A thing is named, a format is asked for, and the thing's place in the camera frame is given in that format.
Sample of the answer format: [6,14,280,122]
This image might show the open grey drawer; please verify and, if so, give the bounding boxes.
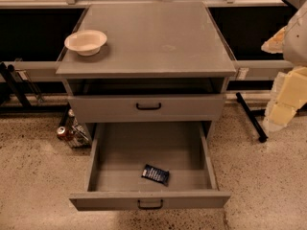
[70,122,231,211]

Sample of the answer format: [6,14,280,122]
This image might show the red soda can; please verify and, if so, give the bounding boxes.
[57,126,67,140]

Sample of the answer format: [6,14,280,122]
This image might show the black upper drawer handle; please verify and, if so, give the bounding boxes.
[135,103,162,111]

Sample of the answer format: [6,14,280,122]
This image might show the black table leg right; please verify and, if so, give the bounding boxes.
[236,92,268,143]

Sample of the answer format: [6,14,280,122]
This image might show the dark blue snack bar wrapper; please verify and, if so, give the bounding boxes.
[142,164,170,186]

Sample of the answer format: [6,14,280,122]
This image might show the black lower drawer handle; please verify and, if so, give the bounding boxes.
[137,199,164,210]

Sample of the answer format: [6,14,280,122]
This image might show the white bowl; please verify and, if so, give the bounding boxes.
[64,30,107,57]

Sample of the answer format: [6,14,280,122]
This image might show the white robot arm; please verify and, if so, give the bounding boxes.
[261,2,307,132]

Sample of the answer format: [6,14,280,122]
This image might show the black stand left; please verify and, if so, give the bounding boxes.
[0,62,31,107]

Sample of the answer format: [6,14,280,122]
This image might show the grey drawer cabinet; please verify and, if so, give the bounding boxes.
[57,2,235,137]

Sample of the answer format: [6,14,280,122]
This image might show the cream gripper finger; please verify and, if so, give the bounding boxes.
[263,67,307,132]
[261,27,286,54]

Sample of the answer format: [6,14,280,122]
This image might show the dark bottle on floor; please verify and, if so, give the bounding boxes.
[65,109,75,129]

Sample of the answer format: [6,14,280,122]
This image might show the closed grey drawer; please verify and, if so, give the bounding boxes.
[68,94,224,123]

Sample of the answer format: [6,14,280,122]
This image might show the black drawer handle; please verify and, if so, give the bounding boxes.
[137,199,164,210]
[135,103,162,111]

